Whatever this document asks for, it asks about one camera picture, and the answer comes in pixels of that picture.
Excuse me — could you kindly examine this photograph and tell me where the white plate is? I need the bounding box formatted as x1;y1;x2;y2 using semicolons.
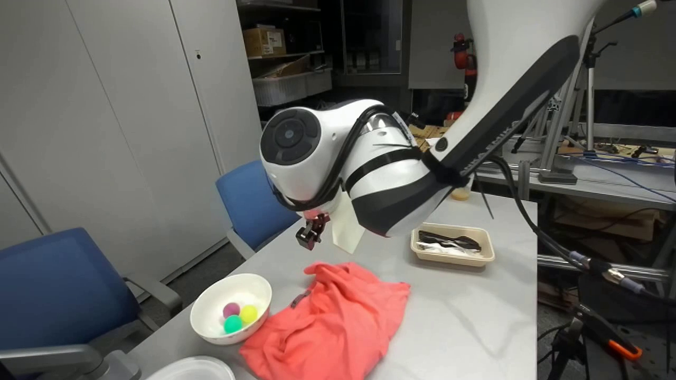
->
145;354;236;380

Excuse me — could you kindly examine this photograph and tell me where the red black figure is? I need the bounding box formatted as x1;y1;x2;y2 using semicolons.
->
451;32;482;101

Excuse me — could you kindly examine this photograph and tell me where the cluttered workbench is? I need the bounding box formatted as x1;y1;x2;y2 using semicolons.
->
408;121;676;212

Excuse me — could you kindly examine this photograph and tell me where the blue office chair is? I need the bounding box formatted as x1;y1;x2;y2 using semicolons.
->
0;226;187;380
213;157;303;261

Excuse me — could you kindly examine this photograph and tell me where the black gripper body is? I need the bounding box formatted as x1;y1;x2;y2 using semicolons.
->
303;208;331;241

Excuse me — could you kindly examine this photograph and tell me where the black plastic utensil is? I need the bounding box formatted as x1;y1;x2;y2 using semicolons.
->
416;227;487;254

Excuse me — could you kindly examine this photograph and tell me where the beige plastic tray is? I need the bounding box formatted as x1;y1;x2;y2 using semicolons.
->
408;222;496;269

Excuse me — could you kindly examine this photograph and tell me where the orange handled clamp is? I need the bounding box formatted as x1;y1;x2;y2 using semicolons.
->
568;302;644;364

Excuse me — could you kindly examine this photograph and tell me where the yellow ball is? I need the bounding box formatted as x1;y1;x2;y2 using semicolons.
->
238;303;262;327

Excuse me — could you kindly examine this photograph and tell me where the dark storage shelf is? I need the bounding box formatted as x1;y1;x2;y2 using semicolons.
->
236;0;342;121

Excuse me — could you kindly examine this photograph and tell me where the grey storage bin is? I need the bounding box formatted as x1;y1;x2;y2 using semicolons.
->
251;63;337;110

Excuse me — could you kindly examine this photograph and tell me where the white bowl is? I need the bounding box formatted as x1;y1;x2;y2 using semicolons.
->
188;271;275;348

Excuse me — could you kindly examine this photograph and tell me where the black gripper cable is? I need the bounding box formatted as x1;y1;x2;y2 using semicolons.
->
489;154;676;302

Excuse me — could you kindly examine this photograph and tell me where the peach printed sweatshirt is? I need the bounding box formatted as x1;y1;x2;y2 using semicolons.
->
236;261;415;380

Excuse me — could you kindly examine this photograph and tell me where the cardboard box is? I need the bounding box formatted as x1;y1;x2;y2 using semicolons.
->
242;23;287;61

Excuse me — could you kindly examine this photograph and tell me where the grey metal cabinet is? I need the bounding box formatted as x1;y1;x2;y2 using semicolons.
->
0;0;270;282

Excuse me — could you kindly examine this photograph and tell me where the grey metal tripod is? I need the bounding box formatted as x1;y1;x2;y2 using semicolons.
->
520;27;620;186

